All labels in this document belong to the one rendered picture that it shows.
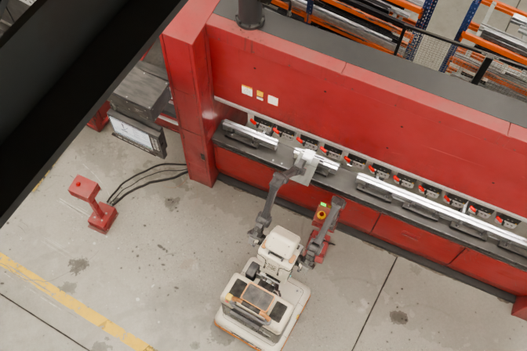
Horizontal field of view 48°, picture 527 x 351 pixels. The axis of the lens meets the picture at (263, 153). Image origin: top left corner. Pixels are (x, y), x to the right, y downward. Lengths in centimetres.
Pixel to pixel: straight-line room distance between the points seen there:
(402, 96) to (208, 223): 266
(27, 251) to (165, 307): 141
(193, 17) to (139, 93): 64
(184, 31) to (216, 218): 234
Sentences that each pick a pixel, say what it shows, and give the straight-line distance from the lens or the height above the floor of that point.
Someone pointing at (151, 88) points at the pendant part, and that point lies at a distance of 415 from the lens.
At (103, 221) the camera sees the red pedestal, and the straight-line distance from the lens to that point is 577.
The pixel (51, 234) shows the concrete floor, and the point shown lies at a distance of 599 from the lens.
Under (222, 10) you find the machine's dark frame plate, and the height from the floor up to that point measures 230.
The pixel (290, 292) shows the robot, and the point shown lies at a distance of 525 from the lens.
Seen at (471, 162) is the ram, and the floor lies 184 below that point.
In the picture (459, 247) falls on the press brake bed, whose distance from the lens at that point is 519.
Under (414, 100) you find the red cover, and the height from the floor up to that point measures 230.
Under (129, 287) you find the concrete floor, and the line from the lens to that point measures 565.
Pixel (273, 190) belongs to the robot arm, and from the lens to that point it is 418.
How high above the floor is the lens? 537
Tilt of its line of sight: 63 degrees down
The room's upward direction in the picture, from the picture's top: 3 degrees clockwise
